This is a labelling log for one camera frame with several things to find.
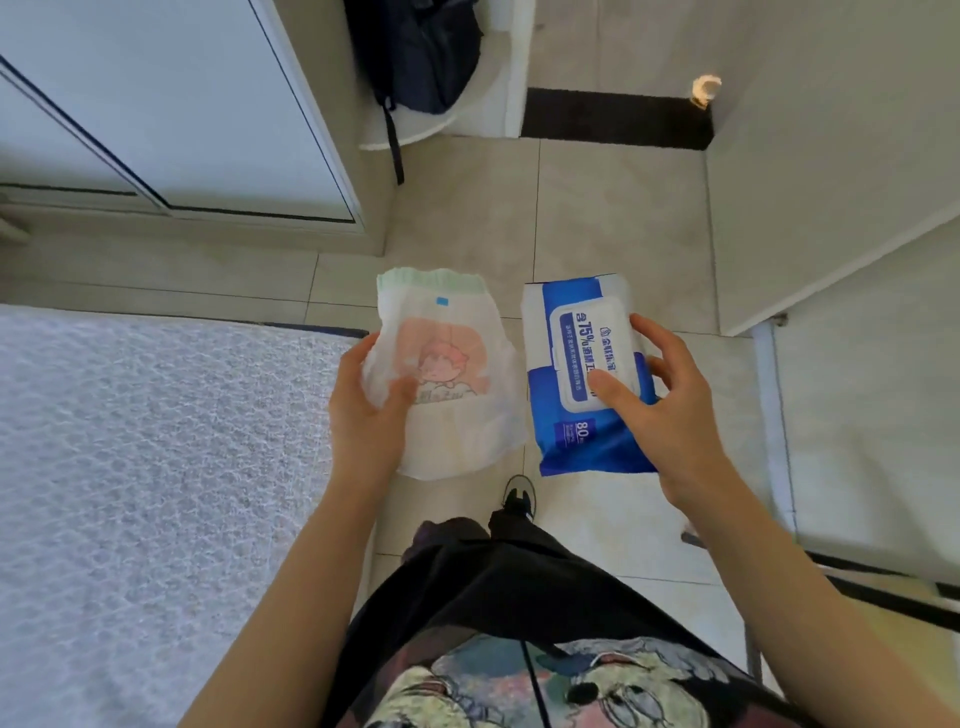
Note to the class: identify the blue wet wipes packet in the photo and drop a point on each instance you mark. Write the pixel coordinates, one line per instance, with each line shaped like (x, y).
(574, 446)

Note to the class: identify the dark blue backpack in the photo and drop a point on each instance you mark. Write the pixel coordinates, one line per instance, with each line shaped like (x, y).
(420, 52)

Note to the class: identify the white round stool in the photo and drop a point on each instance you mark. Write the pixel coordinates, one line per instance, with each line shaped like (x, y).
(484, 97)

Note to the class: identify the person's right thumb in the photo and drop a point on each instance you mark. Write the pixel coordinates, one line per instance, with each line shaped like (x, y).
(613, 394)

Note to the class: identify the black and white shoe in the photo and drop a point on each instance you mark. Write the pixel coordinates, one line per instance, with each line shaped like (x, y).
(519, 499)

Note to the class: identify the white cabinet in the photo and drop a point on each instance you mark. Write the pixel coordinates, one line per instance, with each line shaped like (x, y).
(187, 97)

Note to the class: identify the black trousers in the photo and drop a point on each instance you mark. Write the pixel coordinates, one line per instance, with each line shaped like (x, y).
(517, 536)

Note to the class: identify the white door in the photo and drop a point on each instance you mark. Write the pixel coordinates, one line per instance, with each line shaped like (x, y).
(825, 150)

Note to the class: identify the white textured bed cover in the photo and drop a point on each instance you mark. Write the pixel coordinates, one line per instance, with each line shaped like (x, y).
(150, 487)

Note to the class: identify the white baby diaper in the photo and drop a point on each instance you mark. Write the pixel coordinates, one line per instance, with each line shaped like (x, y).
(457, 375)

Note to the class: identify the person's right hand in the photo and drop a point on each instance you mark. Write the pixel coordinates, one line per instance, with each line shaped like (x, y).
(679, 435)

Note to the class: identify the black metal bar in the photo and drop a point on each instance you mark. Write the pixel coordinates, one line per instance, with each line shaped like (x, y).
(885, 585)

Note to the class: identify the person's left thumb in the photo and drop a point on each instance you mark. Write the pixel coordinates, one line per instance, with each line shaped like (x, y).
(397, 397)

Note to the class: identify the person's left forearm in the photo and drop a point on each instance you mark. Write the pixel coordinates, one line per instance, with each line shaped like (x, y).
(300, 600)

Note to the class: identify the black printed shirt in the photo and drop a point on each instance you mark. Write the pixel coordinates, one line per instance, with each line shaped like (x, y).
(525, 607)

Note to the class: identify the person's left hand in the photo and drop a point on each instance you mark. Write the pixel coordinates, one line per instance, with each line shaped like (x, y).
(360, 435)

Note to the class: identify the shiny metal door fitting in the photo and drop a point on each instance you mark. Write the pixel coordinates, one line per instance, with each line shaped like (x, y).
(705, 91)

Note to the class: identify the person's right forearm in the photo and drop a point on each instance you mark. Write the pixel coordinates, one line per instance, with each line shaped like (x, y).
(787, 600)

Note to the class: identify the person's right middle finger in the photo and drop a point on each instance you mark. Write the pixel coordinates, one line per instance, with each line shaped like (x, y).
(660, 371)

